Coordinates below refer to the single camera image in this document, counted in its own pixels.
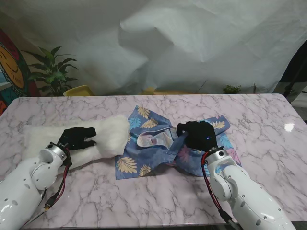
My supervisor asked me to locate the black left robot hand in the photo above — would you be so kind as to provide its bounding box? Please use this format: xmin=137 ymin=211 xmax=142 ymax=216
xmin=57 ymin=126 xmax=98 ymax=151

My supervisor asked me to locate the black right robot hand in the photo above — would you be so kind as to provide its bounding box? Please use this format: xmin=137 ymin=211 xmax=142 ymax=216
xmin=176 ymin=120 xmax=216 ymax=154

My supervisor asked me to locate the white pillow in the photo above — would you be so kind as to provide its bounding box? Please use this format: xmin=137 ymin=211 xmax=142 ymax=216
xmin=23 ymin=114 xmax=130 ymax=171

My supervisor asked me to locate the blue leaf-print pillowcase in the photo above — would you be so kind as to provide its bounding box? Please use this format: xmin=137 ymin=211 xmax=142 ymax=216
xmin=114 ymin=105 xmax=242 ymax=180

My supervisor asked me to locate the yellow plastic chair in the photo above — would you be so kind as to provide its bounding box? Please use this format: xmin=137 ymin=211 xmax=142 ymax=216
xmin=63 ymin=84 xmax=94 ymax=97

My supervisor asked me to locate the yellow wooden bench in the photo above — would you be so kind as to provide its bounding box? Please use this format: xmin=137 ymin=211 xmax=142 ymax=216
xmin=141 ymin=86 xmax=209 ymax=95

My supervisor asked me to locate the small green plant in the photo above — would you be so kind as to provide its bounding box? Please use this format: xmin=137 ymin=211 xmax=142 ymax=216
xmin=222 ymin=84 xmax=242 ymax=94

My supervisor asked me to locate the large green potted plant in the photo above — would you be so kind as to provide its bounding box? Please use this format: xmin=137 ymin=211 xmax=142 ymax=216
xmin=23 ymin=46 xmax=79 ymax=97

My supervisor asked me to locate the colourful smiley face board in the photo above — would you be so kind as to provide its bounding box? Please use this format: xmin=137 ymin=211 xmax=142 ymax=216
xmin=0 ymin=27 xmax=40 ymax=115

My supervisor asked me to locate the white backdrop sheet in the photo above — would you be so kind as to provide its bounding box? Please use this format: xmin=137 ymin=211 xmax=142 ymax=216
xmin=0 ymin=0 xmax=307 ymax=96

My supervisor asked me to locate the dark stand with equipment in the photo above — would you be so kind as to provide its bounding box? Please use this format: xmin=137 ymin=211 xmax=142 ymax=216
xmin=279 ymin=43 xmax=307 ymax=107

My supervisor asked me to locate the red black left arm cable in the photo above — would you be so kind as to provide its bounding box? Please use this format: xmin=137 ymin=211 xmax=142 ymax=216
xmin=35 ymin=148 xmax=72 ymax=216

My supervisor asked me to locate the red black arm cable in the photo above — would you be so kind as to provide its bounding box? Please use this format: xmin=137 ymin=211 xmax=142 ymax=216
xmin=35 ymin=148 xmax=72 ymax=216
xmin=201 ymin=153 xmax=237 ymax=226

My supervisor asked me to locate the red black right arm cable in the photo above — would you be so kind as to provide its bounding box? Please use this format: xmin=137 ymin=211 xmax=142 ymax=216
xmin=201 ymin=153 xmax=237 ymax=226

